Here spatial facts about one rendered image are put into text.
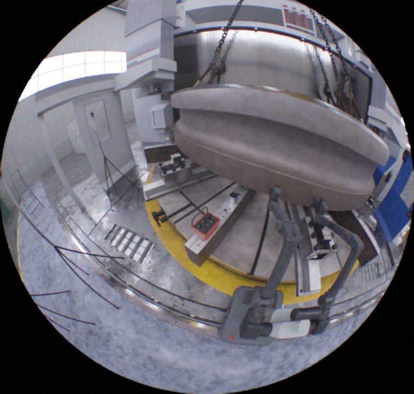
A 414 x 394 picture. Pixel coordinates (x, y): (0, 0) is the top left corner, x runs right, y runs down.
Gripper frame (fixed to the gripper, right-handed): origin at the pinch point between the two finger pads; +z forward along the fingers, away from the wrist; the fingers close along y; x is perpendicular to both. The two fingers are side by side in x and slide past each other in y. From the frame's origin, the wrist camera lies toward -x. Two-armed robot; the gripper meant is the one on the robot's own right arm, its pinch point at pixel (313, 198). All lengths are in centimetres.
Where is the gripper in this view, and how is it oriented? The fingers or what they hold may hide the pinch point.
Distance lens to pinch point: 132.6
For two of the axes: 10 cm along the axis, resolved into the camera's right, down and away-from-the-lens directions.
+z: 3.3, -6.0, 7.3
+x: 0.1, 7.7, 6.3
